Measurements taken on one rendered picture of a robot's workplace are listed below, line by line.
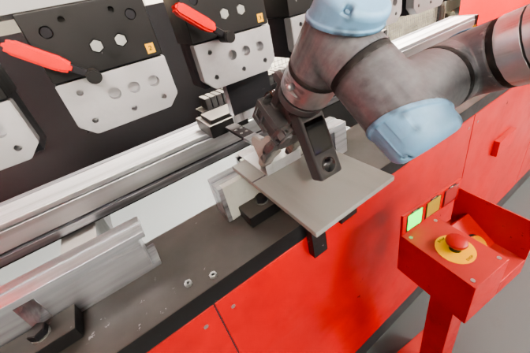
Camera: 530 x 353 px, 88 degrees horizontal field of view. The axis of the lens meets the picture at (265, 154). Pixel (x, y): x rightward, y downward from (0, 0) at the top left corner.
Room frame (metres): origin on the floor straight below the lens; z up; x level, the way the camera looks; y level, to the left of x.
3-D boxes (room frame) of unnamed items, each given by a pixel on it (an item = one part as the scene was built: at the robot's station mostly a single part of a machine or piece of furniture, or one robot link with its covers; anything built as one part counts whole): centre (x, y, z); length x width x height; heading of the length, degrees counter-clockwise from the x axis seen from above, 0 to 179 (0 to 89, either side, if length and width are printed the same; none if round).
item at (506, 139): (0.89, -0.98, 0.58); 0.15 x 0.02 x 0.07; 117
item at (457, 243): (0.35, -0.34, 0.79); 0.04 x 0.04 x 0.04
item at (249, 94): (0.56, 0.00, 1.13); 0.10 x 0.02 x 0.10; 117
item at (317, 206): (0.43, -0.06, 1.00); 0.26 x 0.18 x 0.01; 27
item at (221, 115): (0.71, 0.07, 1.01); 0.26 x 0.12 x 0.05; 27
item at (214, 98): (1.01, 0.00, 1.02); 0.37 x 0.06 x 0.04; 117
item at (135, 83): (0.46, 0.20, 1.26); 0.15 x 0.09 x 0.17; 117
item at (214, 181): (0.59, -0.05, 0.92); 0.39 x 0.06 x 0.10; 117
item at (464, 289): (0.37, -0.38, 0.75); 0.20 x 0.16 x 0.18; 111
